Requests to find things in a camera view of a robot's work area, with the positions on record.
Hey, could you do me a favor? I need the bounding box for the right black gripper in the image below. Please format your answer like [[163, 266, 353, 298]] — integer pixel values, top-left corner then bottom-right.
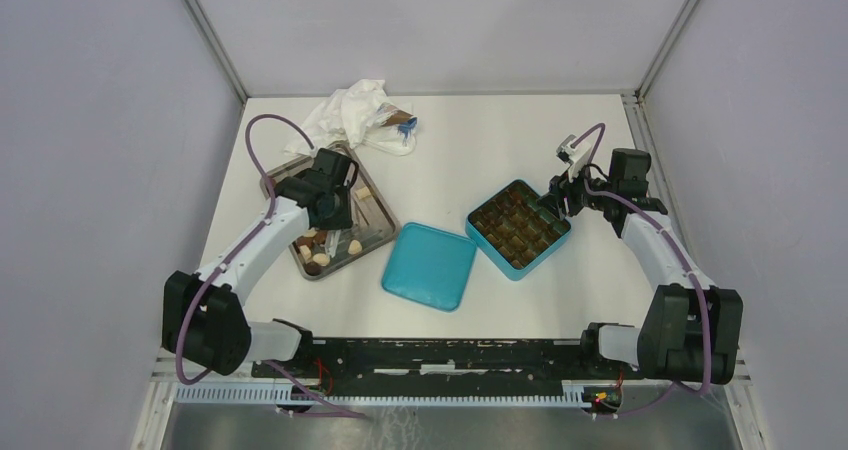
[[535, 157, 617, 221]]

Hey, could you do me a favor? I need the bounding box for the stainless steel tray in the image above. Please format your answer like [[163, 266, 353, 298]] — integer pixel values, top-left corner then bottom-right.
[[269, 142, 400, 281]]

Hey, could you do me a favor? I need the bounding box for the teal chocolate box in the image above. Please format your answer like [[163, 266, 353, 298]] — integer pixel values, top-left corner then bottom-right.
[[465, 179, 571, 281]]

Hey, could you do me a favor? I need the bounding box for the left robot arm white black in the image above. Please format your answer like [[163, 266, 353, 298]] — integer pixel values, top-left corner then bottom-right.
[[161, 149, 359, 382]]

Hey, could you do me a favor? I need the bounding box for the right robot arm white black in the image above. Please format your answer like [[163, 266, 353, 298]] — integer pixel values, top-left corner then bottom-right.
[[540, 143, 743, 388]]

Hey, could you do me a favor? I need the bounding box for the white chocolate square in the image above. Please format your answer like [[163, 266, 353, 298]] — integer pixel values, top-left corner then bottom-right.
[[355, 187, 371, 200]]

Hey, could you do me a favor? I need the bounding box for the white crumpled cloth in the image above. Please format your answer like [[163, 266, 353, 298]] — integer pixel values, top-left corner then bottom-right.
[[283, 79, 418, 156]]

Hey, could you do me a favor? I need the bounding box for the brown blue wrapper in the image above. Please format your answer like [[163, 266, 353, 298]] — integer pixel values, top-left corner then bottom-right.
[[376, 103, 418, 137]]

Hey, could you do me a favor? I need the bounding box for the teal box lid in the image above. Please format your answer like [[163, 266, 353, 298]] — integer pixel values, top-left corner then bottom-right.
[[381, 222, 477, 312]]

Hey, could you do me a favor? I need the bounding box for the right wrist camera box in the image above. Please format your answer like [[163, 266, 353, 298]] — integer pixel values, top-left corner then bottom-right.
[[556, 135, 593, 182]]

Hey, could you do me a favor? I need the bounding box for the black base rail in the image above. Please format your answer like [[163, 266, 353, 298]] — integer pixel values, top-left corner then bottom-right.
[[281, 338, 641, 397]]

